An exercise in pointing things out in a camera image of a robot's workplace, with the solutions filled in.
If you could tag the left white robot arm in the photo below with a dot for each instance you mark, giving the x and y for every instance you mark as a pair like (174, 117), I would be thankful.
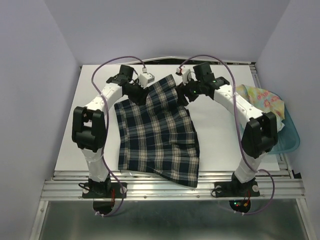
(90, 124)

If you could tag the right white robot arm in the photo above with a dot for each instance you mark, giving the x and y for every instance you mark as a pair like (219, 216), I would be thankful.
(259, 136)

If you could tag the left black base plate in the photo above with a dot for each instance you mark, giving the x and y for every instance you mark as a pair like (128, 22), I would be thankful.
(101, 190)

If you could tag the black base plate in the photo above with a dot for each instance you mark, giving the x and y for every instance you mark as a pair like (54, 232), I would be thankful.
(235, 189)
(101, 190)

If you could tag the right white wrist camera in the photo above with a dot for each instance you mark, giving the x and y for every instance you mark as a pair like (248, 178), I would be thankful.
(185, 73)

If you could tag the navy plaid skirt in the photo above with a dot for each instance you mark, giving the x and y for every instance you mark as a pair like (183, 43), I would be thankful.
(159, 137)

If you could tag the pastel tie-dye skirt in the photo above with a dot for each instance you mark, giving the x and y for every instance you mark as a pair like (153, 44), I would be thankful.
(265, 101)

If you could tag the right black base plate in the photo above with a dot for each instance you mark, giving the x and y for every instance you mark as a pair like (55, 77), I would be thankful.
(235, 189)

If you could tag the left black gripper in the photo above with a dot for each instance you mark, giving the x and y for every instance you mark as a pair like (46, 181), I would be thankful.
(140, 99)

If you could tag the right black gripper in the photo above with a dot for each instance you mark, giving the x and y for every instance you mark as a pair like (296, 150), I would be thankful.
(182, 90)

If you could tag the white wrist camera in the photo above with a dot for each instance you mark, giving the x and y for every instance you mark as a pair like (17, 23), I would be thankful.
(144, 79)
(185, 73)

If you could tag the aluminium frame rails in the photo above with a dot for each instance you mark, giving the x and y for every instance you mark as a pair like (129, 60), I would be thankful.
(64, 214)

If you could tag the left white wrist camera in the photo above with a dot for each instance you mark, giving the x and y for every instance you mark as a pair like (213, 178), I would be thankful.
(144, 79)

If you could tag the teal plastic bin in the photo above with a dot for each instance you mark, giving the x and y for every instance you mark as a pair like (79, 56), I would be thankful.
(288, 137)

